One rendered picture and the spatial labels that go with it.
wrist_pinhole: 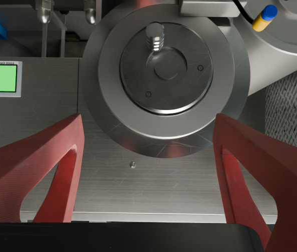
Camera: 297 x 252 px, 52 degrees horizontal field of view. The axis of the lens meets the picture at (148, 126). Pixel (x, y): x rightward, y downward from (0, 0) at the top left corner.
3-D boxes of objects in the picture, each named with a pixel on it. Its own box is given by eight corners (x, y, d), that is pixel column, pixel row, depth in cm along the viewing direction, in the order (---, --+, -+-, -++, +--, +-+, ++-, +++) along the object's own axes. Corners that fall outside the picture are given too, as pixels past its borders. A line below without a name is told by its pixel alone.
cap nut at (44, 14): (51, -3, 58) (50, 20, 58) (56, 6, 62) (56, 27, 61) (31, -4, 58) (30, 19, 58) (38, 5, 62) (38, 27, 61)
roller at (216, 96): (230, -1, 26) (240, 134, 25) (190, 73, 52) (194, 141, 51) (94, 6, 26) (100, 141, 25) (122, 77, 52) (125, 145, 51)
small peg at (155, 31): (168, 25, 22) (160, 42, 22) (166, 39, 24) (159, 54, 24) (150, 17, 22) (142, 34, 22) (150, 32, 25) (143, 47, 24)
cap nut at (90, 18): (100, -3, 58) (99, 20, 58) (103, 6, 62) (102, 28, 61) (81, -3, 58) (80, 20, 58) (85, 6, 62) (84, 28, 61)
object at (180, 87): (146, 129, 24) (104, 46, 24) (146, 130, 26) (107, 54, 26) (230, 86, 24) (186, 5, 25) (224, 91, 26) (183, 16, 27)
